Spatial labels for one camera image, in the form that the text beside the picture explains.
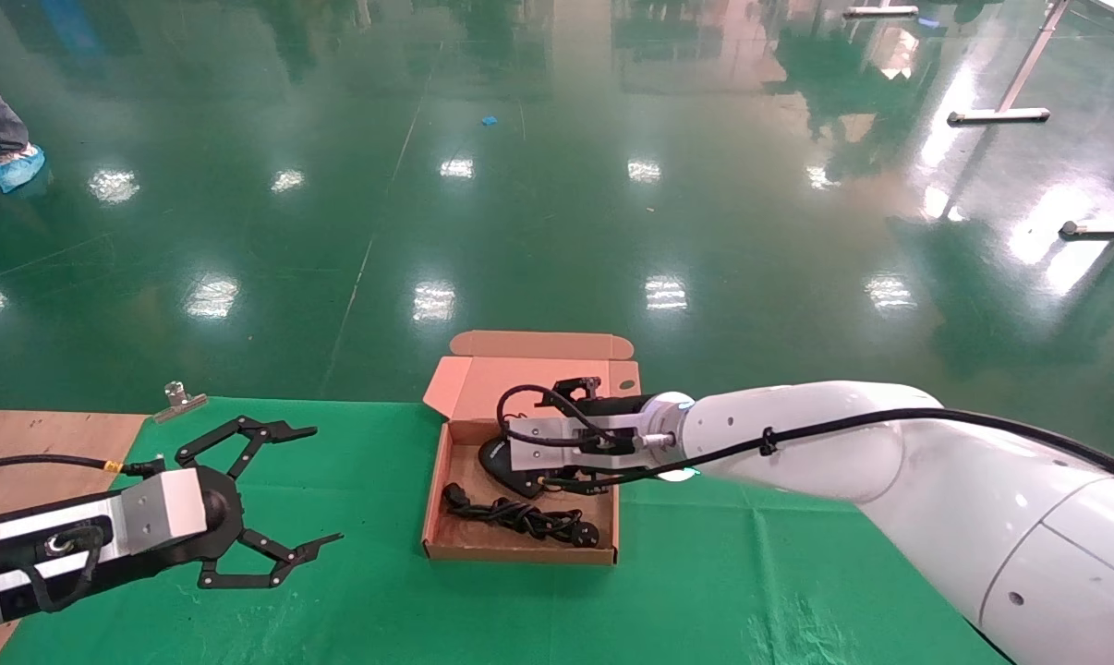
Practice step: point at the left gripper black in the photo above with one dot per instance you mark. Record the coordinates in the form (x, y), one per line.
(223, 513)

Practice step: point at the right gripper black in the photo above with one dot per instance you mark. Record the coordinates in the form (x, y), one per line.
(617, 406)

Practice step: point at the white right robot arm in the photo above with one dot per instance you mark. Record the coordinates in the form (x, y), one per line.
(889, 462)

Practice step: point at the open brown cardboard box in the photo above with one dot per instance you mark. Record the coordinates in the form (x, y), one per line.
(469, 392)

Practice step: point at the silver metal cloth clip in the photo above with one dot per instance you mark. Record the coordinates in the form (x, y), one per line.
(180, 403)

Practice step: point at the green table cloth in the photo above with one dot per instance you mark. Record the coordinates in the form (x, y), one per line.
(381, 610)

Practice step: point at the blue shoe cover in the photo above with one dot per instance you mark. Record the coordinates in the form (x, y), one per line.
(19, 169)

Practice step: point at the short metal foot bar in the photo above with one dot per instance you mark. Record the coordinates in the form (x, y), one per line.
(880, 11)

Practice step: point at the metal table leg with foot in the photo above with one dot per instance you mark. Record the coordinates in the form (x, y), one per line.
(998, 116)

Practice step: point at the grey foot bar black cap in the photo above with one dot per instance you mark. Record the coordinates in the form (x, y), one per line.
(1102, 230)

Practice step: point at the right silver wrist camera mount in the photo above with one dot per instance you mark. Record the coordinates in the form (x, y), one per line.
(548, 443)

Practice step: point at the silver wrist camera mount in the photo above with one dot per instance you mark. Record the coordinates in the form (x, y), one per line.
(548, 443)
(160, 508)

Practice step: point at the left silver wrist camera mount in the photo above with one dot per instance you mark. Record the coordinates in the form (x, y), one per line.
(160, 508)

